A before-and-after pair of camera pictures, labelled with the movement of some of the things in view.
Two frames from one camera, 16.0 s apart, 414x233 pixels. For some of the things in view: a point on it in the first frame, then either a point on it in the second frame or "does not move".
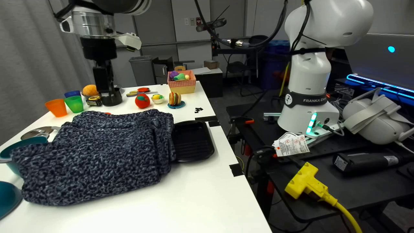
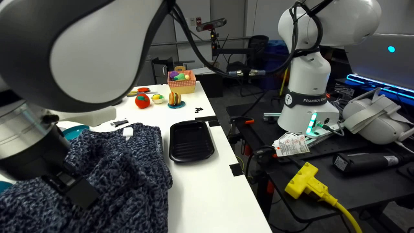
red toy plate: x=144 y=90 does not move
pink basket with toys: x=182 y=82 does not move
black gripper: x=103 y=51 -> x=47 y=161
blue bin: x=276 y=64 does not move
